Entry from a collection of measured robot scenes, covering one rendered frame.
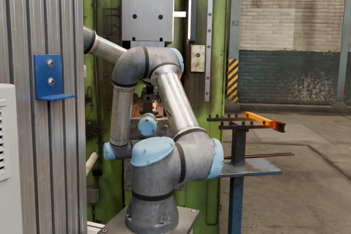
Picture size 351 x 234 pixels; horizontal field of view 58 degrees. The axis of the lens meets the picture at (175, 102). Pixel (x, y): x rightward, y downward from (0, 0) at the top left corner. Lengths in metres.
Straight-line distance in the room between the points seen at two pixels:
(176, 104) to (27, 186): 0.52
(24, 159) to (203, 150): 0.46
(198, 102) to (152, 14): 0.63
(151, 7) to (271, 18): 6.29
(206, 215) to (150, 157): 1.55
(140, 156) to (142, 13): 1.22
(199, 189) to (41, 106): 1.70
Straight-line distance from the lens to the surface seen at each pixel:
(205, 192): 2.26
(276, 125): 1.72
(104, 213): 2.33
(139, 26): 1.92
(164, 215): 0.89
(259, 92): 8.02
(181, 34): 2.40
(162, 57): 1.14
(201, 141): 0.92
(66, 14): 0.75
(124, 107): 1.20
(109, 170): 2.20
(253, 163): 1.92
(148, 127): 1.31
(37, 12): 0.68
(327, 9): 8.43
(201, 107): 2.09
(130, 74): 1.13
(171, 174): 0.86
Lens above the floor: 1.28
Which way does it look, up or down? 8 degrees down
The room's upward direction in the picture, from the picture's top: 1 degrees clockwise
